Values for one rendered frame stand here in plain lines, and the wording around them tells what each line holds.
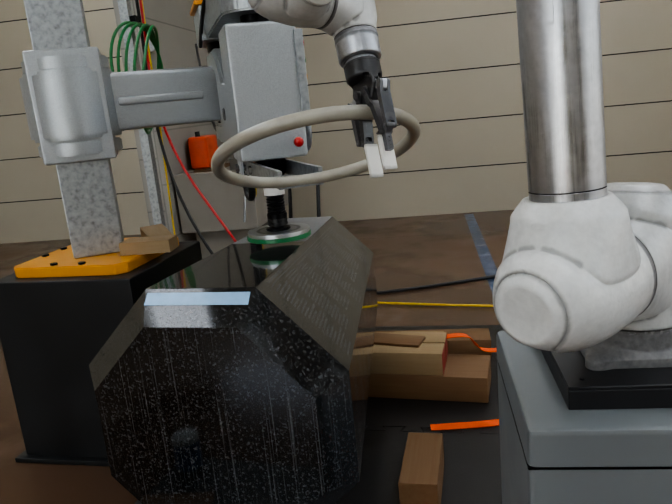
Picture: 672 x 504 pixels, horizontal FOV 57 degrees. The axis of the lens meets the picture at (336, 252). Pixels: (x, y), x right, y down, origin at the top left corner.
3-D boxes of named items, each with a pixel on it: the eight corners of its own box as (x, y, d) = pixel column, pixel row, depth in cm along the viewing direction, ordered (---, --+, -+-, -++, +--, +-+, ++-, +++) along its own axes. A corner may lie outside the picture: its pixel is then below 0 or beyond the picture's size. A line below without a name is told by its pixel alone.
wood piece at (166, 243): (120, 256, 241) (118, 243, 240) (130, 250, 250) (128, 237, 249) (170, 252, 239) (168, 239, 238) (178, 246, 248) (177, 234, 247)
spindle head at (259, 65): (229, 164, 231) (213, 38, 220) (287, 157, 236) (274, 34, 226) (242, 171, 197) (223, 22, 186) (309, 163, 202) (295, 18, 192)
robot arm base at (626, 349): (661, 316, 115) (662, 287, 113) (715, 367, 93) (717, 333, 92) (558, 320, 117) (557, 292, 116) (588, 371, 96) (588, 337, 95)
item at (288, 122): (209, 199, 162) (207, 188, 163) (385, 176, 174) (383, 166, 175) (215, 130, 115) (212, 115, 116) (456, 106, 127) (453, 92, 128)
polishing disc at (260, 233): (237, 240, 208) (236, 236, 208) (264, 226, 227) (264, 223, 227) (295, 239, 201) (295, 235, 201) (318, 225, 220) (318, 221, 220)
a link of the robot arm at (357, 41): (363, 48, 134) (368, 74, 133) (326, 46, 129) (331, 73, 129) (385, 27, 126) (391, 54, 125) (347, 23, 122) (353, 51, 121)
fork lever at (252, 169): (235, 174, 229) (233, 161, 228) (286, 168, 234) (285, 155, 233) (266, 191, 164) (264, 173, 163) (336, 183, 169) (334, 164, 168)
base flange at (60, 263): (9, 278, 238) (6, 266, 237) (85, 248, 285) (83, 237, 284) (123, 275, 227) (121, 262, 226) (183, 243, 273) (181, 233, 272)
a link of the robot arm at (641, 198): (704, 309, 101) (710, 174, 96) (658, 345, 90) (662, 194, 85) (606, 292, 113) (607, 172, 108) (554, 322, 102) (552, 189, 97)
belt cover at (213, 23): (198, 57, 274) (193, 17, 270) (255, 53, 280) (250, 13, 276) (220, 25, 184) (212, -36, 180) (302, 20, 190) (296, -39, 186)
